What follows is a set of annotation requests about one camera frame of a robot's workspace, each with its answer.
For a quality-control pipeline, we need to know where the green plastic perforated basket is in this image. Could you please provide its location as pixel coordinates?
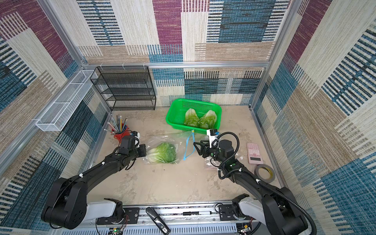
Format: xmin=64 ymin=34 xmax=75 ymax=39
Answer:
xmin=166 ymin=99 xmax=222 ymax=134

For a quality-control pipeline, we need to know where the clear blue-zip bag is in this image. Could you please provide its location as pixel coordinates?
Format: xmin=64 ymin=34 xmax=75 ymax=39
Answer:
xmin=143 ymin=130 xmax=195 ymax=164

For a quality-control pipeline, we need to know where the black handheld device on rail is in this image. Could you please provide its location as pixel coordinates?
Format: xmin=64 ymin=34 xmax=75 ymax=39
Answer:
xmin=146 ymin=207 xmax=171 ymax=235

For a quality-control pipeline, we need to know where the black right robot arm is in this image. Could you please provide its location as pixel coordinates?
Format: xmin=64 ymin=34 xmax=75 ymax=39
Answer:
xmin=193 ymin=129 xmax=317 ymax=235

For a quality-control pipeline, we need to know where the black wire mesh shelf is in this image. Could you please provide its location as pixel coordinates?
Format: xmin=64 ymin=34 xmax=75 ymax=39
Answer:
xmin=90 ymin=66 xmax=156 ymax=111

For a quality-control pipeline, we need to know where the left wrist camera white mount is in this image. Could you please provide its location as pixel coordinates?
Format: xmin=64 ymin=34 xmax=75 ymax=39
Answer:
xmin=131 ymin=131 xmax=141 ymax=148

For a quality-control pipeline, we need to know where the white wire mesh tray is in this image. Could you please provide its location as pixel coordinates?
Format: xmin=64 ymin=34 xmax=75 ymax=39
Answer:
xmin=35 ymin=70 xmax=94 ymax=132

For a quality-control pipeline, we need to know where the pink calculator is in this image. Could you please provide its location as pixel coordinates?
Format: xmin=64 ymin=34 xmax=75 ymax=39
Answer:
xmin=247 ymin=143 xmax=263 ymax=165

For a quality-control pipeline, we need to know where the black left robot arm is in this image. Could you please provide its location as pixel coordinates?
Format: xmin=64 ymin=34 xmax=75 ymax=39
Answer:
xmin=41 ymin=136 xmax=146 ymax=229

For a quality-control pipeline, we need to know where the polka dot zip-top bag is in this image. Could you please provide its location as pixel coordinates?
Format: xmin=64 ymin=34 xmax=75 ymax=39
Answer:
xmin=204 ymin=157 xmax=220 ymax=170

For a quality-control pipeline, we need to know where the black tape roll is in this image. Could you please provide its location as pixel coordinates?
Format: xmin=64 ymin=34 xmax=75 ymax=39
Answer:
xmin=254 ymin=164 xmax=276 ymax=183

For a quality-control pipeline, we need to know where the red metal pencil bucket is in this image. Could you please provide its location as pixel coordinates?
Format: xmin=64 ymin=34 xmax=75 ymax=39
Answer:
xmin=112 ymin=125 xmax=131 ymax=143

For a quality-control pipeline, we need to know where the chinese cabbage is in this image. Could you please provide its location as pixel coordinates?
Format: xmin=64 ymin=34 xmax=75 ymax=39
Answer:
xmin=198 ymin=110 xmax=217 ymax=130

